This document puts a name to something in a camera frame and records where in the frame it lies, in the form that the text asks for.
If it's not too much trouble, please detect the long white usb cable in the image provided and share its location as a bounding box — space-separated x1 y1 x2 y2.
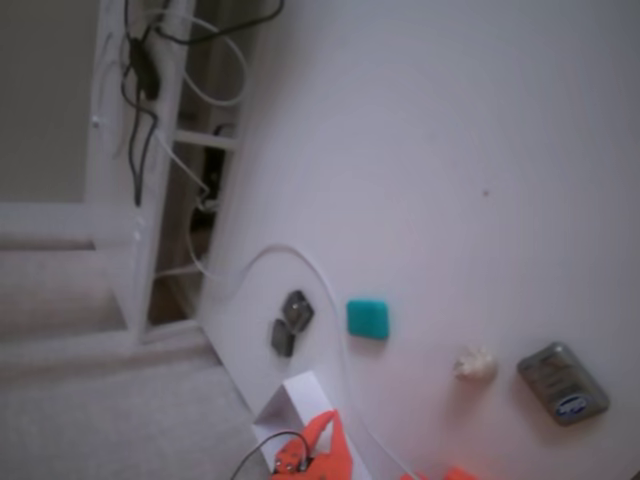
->
189 243 419 480

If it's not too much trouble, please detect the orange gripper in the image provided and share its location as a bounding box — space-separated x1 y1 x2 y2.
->
272 410 358 480

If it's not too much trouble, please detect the white cardboard bin box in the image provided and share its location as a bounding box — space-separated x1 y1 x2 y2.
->
252 372 374 480

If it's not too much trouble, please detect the grey metal tin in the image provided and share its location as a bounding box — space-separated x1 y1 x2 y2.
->
516 341 611 427

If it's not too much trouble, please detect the black cable with inline block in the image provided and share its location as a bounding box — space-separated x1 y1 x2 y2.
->
119 0 164 209

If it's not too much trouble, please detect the small black plastic case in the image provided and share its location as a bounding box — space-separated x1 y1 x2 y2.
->
281 289 316 334
270 318 296 358

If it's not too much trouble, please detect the white metal rack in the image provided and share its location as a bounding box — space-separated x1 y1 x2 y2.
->
84 0 251 346

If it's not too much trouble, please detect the thin black cable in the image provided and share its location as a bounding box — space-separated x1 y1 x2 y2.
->
152 0 286 47

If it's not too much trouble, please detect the looped white cable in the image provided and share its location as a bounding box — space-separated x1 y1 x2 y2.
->
149 7 250 109

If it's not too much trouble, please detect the small white bear figurine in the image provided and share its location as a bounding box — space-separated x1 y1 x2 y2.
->
453 344 499 382

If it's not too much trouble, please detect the green cube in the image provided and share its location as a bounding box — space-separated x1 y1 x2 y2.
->
346 298 392 343

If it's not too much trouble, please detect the thin white cable with plug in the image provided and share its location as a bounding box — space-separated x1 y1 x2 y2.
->
152 127 221 212

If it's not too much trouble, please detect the thin gripper servo wire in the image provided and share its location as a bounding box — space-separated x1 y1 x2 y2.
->
230 430 314 480

